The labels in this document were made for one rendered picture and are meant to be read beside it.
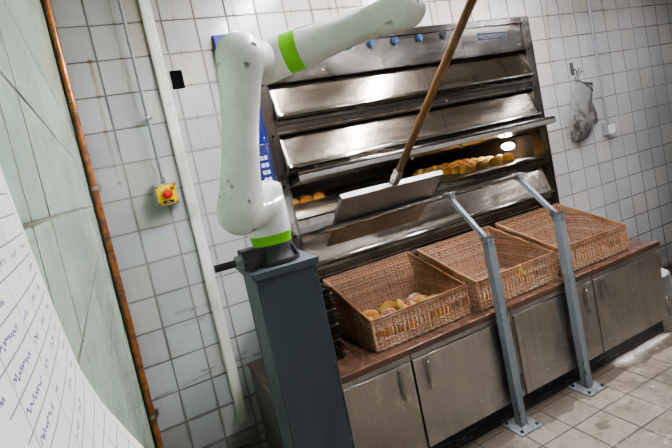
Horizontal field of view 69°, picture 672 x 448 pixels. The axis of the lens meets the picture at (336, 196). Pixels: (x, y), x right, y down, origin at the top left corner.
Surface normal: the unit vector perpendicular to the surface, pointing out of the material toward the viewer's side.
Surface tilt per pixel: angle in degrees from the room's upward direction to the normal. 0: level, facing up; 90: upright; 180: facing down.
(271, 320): 90
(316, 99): 70
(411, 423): 90
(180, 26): 90
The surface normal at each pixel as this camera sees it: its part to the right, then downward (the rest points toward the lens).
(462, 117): 0.33, -0.34
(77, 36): 0.42, -0.01
